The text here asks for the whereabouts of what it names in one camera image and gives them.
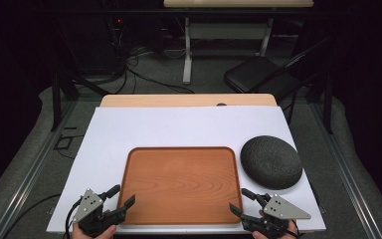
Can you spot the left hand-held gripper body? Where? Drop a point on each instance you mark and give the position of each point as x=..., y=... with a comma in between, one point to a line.
x=89, y=204

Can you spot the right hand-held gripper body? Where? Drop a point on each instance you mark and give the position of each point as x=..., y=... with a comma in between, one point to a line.
x=280, y=208

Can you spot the person's right hand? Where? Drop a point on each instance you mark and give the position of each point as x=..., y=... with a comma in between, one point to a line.
x=292, y=231

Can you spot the person's left hand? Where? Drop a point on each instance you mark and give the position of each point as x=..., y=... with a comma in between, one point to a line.
x=77, y=234

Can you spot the brown wooden tray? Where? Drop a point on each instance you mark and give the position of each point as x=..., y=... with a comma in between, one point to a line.
x=180, y=186

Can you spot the white board sheet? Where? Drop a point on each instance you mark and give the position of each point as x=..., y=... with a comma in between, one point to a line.
x=165, y=127

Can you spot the black metal stand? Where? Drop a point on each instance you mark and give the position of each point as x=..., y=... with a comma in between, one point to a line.
x=326, y=103
x=57, y=99

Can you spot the black folding chair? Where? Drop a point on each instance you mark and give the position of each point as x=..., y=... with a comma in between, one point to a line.
x=255, y=74

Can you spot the dark computer with red light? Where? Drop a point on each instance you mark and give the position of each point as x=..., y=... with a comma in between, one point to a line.
x=117, y=36

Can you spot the aluminium floor rail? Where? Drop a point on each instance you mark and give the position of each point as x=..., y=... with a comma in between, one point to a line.
x=33, y=172
x=344, y=172

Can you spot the white metal desk frame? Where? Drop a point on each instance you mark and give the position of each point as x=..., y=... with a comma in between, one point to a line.
x=225, y=31

